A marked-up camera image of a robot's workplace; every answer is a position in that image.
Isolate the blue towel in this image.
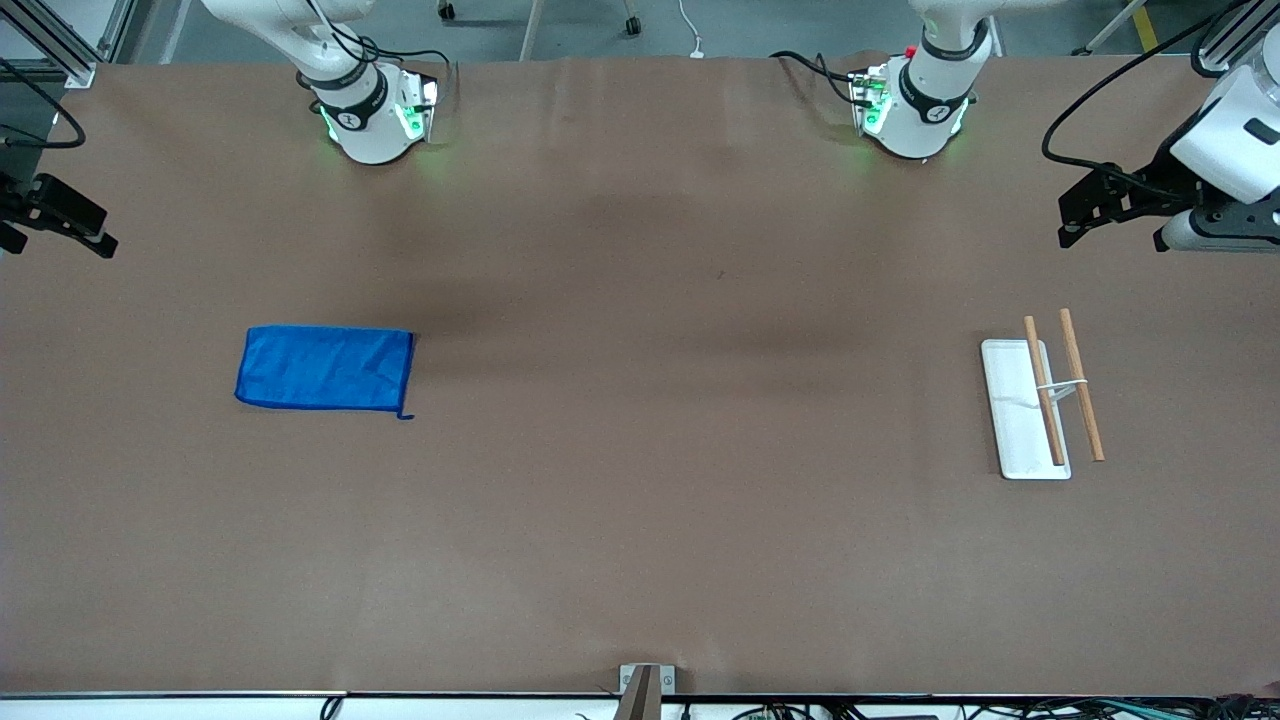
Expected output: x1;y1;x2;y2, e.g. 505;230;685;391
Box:
234;325;417;421

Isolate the beige stand leg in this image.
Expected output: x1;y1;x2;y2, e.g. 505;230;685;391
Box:
1072;0;1151;57

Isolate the grey chair leg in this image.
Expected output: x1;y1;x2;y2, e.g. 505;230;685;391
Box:
517;0;547;63

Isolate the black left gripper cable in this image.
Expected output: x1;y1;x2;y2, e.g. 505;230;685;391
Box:
1041;0;1253;193

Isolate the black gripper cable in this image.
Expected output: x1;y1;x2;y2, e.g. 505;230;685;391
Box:
1041;0;1253;193
0;58;88;152

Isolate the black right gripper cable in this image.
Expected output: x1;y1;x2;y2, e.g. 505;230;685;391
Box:
0;58;88;152

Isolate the aluminium frame post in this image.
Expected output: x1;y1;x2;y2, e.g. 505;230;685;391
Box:
0;0;138;89
1188;0;1280;80

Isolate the black left arm base cable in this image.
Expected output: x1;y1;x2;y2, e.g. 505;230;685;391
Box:
768;49;873;109

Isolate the black arm base cable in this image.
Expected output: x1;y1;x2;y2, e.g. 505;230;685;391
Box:
300;0;463;103
768;49;873;109

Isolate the black right arm base cable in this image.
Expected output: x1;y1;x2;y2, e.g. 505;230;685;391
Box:
300;0;463;103

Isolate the aluminium camera mast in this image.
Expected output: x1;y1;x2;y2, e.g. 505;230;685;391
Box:
618;663;677;720

